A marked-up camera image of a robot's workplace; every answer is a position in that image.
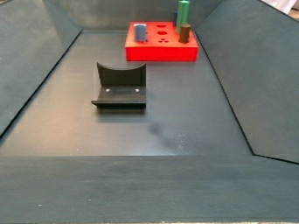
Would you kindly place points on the black curved fixture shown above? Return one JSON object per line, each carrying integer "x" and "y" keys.
{"x": 121, "y": 86}

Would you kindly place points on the red peg board block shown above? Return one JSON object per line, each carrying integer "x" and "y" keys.
{"x": 161, "y": 46}

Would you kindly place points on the brown cylinder peg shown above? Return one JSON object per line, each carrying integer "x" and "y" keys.
{"x": 184, "y": 33}

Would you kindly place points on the dark blue peg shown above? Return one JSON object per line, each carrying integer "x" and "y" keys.
{"x": 173, "y": 18}

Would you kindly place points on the green star peg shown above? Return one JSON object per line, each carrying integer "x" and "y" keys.
{"x": 183, "y": 12}

